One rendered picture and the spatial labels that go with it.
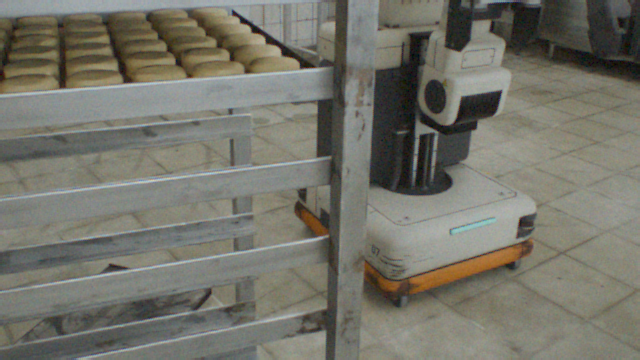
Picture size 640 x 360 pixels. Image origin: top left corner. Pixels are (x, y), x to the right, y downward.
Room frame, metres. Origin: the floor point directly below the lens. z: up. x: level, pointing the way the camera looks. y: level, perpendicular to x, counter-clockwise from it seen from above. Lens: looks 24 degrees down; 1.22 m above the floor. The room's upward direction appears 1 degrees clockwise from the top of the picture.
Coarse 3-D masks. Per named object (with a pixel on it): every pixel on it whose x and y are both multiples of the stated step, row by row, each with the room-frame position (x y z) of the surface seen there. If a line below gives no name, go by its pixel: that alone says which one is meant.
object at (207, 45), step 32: (0, 32) 0.76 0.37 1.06; (32, 32) 0.76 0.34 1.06; (64, 32) 0.86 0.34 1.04; (96, 32) 0.76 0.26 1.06; (128, 32) 0.76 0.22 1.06; (160, 32) 0.82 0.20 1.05; (192, 32) 0.77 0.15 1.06; (224, 32) 0.78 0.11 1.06; (0, 64) 0.65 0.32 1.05; (32, 64) 0.61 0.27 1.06; (64, 64) 0.68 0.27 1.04; (96, 64) 0.61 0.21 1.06; (128, 64) 0.63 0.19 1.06; (160, 64) 0.63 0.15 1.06; (192, 64) 0.64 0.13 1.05; (224, 64) 0.62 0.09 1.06; (256, 64) 0.62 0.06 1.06; (288, 64) 0.62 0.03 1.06
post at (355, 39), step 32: (352, 0) 0.56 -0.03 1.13; (352, 32) 0.57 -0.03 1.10; (352, 64) 0.57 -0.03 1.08; (352, 96) 0.57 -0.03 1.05; (352, 128) 0.57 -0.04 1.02; (352, 160) 0.57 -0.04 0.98; (352, 192) 0.57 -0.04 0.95; (352, 224) 0.57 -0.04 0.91; (352, 256) 0.57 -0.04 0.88; (352, 288) 0.57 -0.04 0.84; (352, 320) 0.57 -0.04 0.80; (352, 352) 0.57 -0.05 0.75
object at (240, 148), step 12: (228, 108) 1.01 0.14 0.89; (240, 108) 0.99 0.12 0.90; (240, 144) 0.99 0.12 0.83; (240, 156) 0.99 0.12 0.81; (240, 204) 0.99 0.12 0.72; (240, 240) 0.99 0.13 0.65; (252, 240) 1.00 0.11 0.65; (240, 288) 0.99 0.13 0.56; (252, 288) 0.99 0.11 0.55; (240, 300) 0.99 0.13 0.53
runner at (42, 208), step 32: (320, 160) 0.59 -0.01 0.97; (64, 192) 0.50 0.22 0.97; (96, 192) 0.51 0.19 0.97; (128, 192) 0.52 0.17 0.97; (160, 192) 0.53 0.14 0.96; (192, 192) 0.54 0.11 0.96; (224, 192) 0.55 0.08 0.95; (256, 192) 0.56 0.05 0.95; (0, 224) 0.48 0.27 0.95; (32, 224) 0.49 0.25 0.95
